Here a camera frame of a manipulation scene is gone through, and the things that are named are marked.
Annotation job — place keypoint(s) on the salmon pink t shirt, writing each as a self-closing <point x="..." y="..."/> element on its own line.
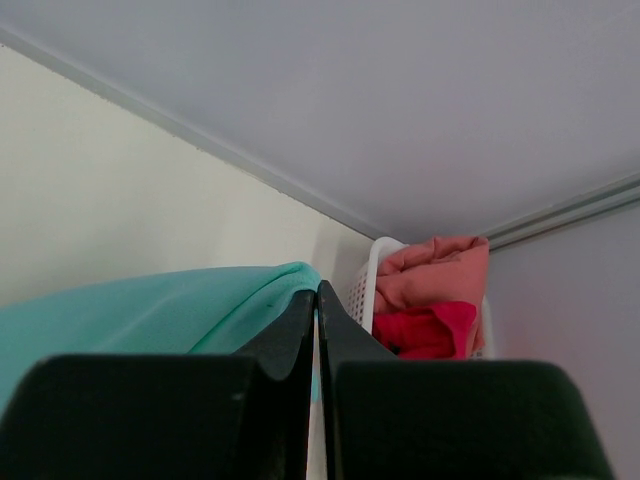
<point x="441" y="269"/>

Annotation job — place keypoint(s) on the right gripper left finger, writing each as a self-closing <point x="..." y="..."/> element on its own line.
<point x="244" y="415"/>

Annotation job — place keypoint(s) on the white plastic basket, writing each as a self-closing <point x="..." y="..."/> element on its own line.
<point x="359" y="302"/>

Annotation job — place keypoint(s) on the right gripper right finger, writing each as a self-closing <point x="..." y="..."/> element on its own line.
<point x="387" y="418"/>

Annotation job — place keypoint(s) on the right corner frame post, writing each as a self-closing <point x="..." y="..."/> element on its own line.
<point x="619" y="195"/>

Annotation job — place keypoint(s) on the magenta t shirt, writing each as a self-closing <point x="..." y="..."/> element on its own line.
<point x="439" y="331"/>

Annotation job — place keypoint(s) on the teal t shirt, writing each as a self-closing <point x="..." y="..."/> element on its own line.
<point x="204" y="311"/>

